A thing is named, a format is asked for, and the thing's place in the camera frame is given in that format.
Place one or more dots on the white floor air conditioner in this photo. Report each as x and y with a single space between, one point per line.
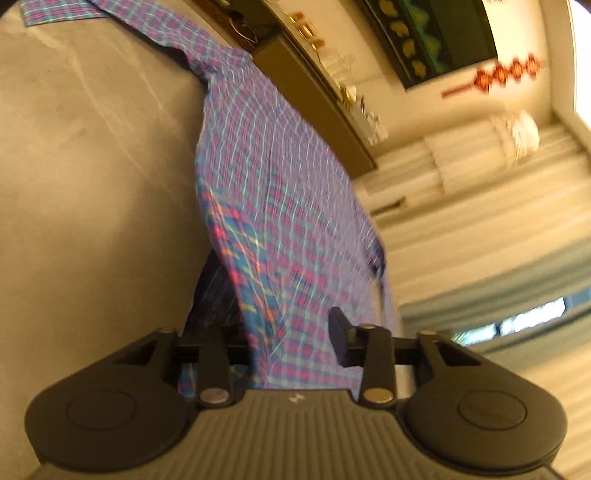
415 175

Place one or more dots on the red hanging ornament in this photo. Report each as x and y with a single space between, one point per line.
503 74

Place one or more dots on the blue pink plaid shirt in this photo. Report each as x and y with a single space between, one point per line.
277 184

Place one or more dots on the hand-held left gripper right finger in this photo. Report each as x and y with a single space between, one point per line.
340 337

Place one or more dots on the set of clear glass cups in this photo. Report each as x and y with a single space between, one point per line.
340 67

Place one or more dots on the yellow tissue box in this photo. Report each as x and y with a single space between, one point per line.
348 93

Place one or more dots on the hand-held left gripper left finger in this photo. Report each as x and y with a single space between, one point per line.
213 364

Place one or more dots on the gold bowl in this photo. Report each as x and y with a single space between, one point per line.
308 31

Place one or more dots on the grey television cabinet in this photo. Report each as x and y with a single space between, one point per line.
314 106

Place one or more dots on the small gold cup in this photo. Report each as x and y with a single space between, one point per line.
296 18
318 45

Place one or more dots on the dark patterned wall hanging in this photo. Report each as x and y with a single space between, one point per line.
425 37

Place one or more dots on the window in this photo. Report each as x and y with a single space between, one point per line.
517 321

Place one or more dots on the clear labelled storage box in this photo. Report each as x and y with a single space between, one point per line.
375 123

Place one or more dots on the cream curtain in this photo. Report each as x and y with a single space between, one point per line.
498 249

